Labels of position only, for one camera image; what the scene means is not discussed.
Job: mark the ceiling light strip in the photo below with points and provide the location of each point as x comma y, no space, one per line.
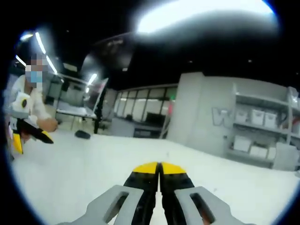
199,14

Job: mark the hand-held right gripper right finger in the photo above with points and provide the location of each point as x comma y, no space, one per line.
211,208

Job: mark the grey desk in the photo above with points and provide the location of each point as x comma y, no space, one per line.
75,112

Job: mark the person's white shirt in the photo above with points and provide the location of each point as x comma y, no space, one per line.
20,84

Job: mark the black stand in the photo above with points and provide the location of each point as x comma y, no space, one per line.
82,134

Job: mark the grey wall letter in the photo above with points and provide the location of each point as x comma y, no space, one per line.
221,117

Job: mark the black monitor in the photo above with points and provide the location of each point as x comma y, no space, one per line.
155,118

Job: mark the dark hanging display screen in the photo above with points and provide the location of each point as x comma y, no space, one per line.
110,54

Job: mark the pink hanging cloth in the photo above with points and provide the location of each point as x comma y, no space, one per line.
170,107

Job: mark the grey leaning board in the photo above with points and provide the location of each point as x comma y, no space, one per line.
284,155

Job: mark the person's left hand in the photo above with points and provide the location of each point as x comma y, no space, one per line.
49,123

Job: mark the grey shelf unit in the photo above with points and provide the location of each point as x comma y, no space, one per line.
260,131

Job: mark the row of white storage bins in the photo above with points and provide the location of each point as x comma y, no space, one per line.
257,117

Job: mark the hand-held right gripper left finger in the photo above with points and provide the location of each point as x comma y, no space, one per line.
110,206

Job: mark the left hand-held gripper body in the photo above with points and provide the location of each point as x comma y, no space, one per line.
20,107

